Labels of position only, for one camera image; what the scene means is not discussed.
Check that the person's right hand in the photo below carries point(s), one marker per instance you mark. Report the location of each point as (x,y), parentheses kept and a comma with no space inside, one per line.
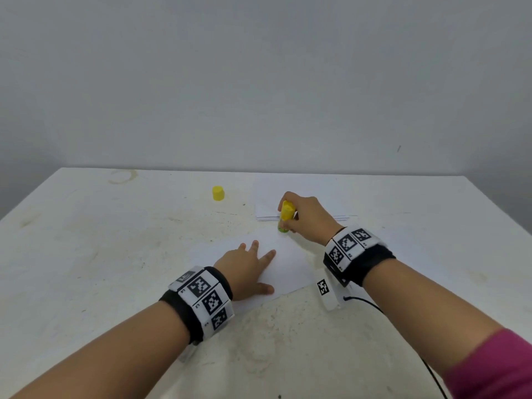
(314,218)

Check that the person's left hand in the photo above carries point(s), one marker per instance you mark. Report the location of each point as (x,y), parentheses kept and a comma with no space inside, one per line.
(243,271)

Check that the yellow glue stick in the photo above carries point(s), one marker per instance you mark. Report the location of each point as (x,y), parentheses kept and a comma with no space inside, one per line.
(286,217)

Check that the glued white paper sheet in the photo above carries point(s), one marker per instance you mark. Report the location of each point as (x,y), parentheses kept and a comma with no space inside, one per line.
(270,193)
(295,270)

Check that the yellow glue cap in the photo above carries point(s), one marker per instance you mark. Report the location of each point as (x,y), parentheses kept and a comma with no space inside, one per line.
(218,193)

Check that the person's right forearm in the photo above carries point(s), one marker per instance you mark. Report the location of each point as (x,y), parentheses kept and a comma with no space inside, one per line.
(432,316)

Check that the person's left forearm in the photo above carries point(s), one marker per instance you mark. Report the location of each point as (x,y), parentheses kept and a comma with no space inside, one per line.
(108,357)

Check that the black marker wristband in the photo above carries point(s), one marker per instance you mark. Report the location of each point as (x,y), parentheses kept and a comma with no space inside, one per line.
(357,255)
(199,303)

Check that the pink sleeve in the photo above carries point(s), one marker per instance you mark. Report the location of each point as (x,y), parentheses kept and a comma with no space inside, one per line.
(495,368)

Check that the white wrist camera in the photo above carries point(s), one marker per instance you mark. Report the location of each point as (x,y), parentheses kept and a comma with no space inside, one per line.
(189,353)
(327,293)

